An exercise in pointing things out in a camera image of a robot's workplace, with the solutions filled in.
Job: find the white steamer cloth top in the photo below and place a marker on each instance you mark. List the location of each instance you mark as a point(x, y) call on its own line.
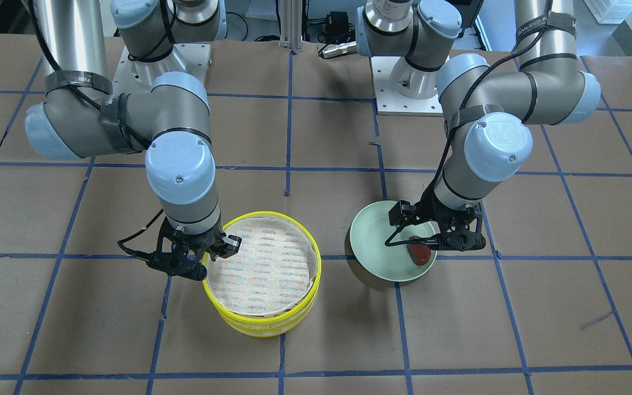
point(273, 272)

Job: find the aluminium frame post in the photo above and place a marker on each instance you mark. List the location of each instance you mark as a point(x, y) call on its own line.
point(290, 19)

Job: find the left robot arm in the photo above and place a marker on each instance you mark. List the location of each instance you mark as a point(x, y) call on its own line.
point(487, 108)

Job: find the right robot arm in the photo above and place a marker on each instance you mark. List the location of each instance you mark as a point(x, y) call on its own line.
point(166, 116)

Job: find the black power adapter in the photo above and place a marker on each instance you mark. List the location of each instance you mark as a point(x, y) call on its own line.
point(336, 23)

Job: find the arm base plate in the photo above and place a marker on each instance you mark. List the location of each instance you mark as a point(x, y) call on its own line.
point(137, 77)
point(402, 89)

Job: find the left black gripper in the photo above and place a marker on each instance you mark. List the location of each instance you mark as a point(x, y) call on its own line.
point(435, 214)

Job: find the brown bun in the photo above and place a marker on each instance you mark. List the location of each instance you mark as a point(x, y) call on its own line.
point(419, 254)

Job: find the yellow steamer layer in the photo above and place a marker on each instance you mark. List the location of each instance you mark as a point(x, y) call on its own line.
point(268, 327)
point(270, 285)

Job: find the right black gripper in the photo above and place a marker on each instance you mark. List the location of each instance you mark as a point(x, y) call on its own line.
point(207, 239)

